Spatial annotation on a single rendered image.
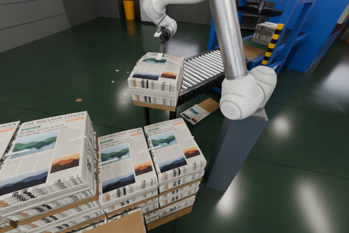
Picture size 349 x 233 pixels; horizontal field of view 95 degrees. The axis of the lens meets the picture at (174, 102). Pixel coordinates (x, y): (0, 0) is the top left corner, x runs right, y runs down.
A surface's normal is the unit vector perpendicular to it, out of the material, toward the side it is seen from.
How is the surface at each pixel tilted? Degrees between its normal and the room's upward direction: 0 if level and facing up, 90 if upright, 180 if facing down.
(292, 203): 0
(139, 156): 1
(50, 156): 0
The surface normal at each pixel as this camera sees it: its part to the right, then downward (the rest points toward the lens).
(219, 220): 0.04, -0.77
